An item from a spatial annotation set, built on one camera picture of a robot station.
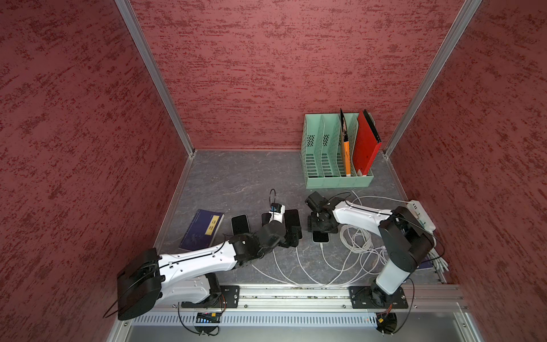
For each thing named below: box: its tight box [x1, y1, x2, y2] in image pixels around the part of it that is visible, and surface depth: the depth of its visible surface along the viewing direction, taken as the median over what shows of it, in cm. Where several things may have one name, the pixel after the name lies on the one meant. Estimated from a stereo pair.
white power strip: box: [406, 200, 436, 233], surface depth 96 cm
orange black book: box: [339, 108, 352, 177], surface depth 92 cm
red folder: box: [353, 109, 383, 176], surface depth 94 cm
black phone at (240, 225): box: [230, 213, 251, 236], surface depth 94 cm
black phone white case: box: [311, 230, 331, 244], surface depth 88 cm
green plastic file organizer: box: [300, 113, 374, 189], surface depth 106 cm
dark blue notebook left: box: [178, 208, 225, 252], surface depth 92 cm
